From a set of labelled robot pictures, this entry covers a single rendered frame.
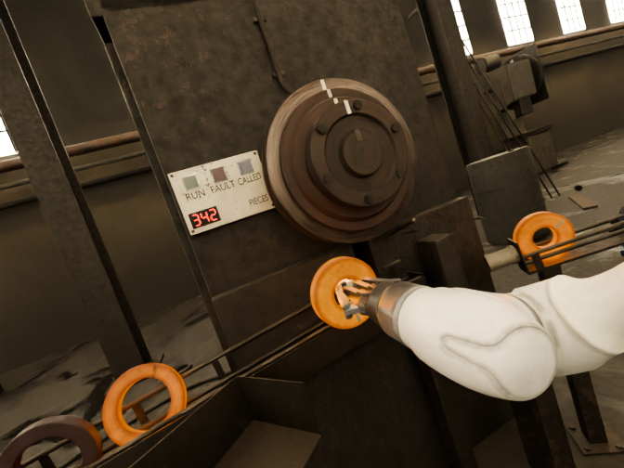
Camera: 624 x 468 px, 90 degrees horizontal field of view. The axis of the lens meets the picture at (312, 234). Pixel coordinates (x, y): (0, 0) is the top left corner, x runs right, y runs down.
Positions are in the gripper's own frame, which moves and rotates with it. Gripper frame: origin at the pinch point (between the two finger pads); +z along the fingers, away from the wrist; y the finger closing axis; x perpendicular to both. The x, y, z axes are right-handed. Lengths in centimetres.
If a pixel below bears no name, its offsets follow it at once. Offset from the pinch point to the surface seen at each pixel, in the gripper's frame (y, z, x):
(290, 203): -0.1, 18.5, 20.0
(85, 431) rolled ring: -61, 19, -13
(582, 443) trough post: 63, 2, -84
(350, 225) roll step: 13.8, 16.1, 9.1
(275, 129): 2.9, 19.5, 39.7
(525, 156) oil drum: 271, 146, -13
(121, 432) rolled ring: -56, 21, -17
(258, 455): -28.6, -1.8, -23.8
